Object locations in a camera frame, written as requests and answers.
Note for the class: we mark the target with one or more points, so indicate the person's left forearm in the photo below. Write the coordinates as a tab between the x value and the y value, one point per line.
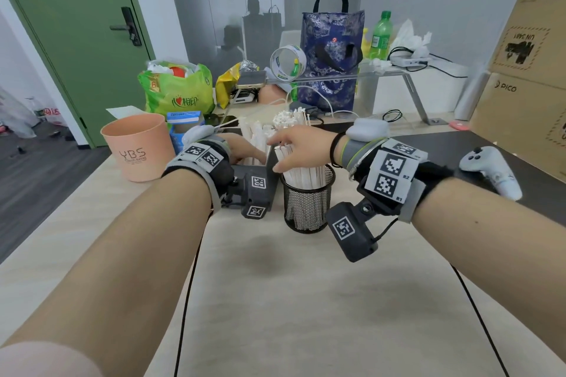
110	266

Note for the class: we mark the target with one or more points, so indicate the person's right hand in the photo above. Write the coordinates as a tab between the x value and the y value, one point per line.
309	147

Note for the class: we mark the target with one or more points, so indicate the person's left hand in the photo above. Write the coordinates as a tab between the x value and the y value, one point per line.
245	151

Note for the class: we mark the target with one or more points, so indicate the dark grey wrist camera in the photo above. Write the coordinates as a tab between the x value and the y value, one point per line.
256	200
358	244

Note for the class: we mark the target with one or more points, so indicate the green plastic bag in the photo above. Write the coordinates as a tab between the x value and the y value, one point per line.
177	89

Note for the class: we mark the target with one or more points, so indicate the white crumpled plastic bag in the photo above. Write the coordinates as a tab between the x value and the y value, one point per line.
404	36

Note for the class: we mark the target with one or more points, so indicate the large brown cardboard box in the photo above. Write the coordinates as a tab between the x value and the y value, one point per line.
552	14
513	125

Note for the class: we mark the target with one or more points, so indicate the translucent plastic bag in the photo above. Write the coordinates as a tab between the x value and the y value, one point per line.
17	116

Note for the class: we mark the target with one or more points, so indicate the white low cabinet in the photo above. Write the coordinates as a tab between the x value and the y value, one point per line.
442	94

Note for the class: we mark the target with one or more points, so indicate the clear tape roll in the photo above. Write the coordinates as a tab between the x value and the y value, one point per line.
302	58

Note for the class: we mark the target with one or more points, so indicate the black wrist band marker plates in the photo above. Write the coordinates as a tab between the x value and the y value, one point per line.
393	169
208	156

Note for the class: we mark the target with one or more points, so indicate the blue patterned tote bag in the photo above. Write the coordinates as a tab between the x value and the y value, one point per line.
327	27

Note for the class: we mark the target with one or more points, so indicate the clear acrylic desk riser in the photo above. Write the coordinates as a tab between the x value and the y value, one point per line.
418	98

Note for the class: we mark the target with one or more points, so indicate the clear water bottle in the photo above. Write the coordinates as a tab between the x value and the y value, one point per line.
35	109

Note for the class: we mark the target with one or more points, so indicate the white crumpled tissue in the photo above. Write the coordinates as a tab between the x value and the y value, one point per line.
381	64

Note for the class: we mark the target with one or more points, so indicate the blue tissue box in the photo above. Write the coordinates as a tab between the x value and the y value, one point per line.
183	117

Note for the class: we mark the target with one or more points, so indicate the grey smartphone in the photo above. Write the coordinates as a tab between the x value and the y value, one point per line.
251	79

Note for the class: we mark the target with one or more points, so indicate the yellow packet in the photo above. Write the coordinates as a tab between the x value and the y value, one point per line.
365	45

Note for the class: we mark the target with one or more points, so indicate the pink lid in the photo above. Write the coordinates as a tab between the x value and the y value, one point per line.
459	125

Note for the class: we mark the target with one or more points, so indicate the green door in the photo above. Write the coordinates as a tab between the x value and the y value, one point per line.
66	36

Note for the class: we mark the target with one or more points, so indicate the white bag red print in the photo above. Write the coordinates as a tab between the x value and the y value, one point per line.
52	112

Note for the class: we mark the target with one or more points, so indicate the white power bank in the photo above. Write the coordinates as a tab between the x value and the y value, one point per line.
243	97

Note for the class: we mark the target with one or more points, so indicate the white game controller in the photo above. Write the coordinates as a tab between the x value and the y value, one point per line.
491	164

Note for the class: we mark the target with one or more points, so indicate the black mesh cup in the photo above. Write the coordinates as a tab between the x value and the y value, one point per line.
305	230

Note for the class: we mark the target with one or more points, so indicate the green soda bottle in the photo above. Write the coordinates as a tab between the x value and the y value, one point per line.
380	38

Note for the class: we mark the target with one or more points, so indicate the dark grey pouch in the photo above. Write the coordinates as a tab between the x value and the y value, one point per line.
305	108

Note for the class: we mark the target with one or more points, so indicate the white wrist tracker puck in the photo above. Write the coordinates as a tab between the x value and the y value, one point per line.
196	133
367	129

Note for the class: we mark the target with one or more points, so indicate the pale pink sleeve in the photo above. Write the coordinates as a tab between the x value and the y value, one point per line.
44	363

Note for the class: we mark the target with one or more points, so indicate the beige round pouch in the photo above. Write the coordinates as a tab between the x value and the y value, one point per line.
272	96

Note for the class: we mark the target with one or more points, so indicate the yellow snack bag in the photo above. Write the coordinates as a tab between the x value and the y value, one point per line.
225	85

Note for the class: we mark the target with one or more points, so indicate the black desk mat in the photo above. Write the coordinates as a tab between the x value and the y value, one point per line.
442	144

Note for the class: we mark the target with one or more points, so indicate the white power hub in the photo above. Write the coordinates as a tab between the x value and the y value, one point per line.
409	61

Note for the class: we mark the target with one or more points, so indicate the pink plastic bin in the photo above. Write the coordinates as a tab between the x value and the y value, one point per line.
137	142

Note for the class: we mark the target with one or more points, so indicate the small green bottle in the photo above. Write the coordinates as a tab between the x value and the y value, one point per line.
295	69

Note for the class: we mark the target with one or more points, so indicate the white paper sheet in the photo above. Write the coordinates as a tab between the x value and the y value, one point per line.
126	111

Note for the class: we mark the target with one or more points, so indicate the dark grey box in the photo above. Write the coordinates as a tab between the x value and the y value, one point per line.
273	186

